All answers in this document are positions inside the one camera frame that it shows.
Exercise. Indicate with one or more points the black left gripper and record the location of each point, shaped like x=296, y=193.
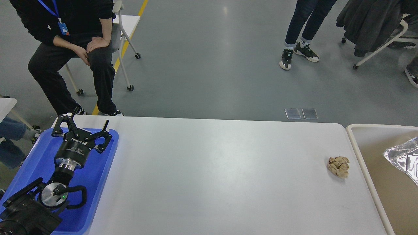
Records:
x=74, y=146

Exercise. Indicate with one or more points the aluminium foil tray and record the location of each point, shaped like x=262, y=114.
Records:
x=405, y=158

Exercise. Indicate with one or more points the small white side table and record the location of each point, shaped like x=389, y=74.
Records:
x=6, y=106

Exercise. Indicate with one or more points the person in black clothes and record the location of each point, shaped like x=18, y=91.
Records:
x=66, y=29

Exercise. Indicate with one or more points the grey white wheeled chair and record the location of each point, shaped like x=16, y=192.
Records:
x=120, y=39

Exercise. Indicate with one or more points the white table behind chair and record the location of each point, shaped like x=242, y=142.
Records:
x=129, y=23

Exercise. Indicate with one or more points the left floor metal plate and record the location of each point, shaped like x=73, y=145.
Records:
x=293, y=113

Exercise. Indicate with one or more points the floor metal plate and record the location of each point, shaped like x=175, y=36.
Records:
x=293, y=113
x=309, y=113

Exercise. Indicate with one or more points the right floor metal plate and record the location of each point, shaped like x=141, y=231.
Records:
x=309, y=113

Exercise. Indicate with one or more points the crumpled brown paper ball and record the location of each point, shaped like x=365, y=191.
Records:
x=339, y=166

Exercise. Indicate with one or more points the person in dark jeans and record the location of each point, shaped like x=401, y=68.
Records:
x=305, y=23

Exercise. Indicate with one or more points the dark jacket on chair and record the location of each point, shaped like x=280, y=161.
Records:
x=369, y=23

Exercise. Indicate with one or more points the beige plastic bin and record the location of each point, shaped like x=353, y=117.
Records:
x=394, y=193

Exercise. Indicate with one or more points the white chair right background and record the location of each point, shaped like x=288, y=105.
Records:
x=398, y=37

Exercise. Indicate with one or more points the sneaker at right edge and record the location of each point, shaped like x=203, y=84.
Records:
x=411, y=71

